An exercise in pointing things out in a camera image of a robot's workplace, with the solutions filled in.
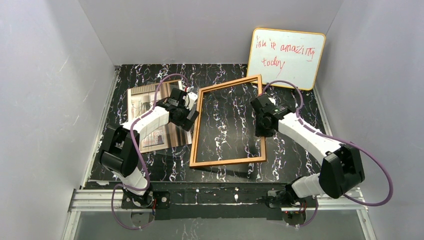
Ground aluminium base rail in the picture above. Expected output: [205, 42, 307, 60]
[62, 185, 376, 240]

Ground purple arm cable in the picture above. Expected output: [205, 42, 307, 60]
[262, 80, 394, 228]
[110, 73, 190, 231]

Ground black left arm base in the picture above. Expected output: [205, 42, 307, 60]
[121, 191, 171, 209]

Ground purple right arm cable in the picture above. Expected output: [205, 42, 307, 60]
[262, 80, 394, 228]

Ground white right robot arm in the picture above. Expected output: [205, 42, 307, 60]
[250, 94, 365, 202]

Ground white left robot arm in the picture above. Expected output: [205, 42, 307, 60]
[96, 88, 199, 196]

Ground yellow-framed whiteboard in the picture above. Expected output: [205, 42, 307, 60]
[246, 27, 326, 91]

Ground printed photo sheet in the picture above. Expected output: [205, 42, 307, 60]
[127, 80, 192, 153]

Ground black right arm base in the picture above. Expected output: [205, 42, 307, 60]
[265, 190, 316, 211]

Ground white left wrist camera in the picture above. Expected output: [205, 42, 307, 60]
[185, 91, 198, 108]

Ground orange wooden picture frame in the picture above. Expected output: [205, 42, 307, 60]
[189, 74, 267, 168]

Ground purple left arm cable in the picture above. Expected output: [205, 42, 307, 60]
[110, 73, 190, 231]

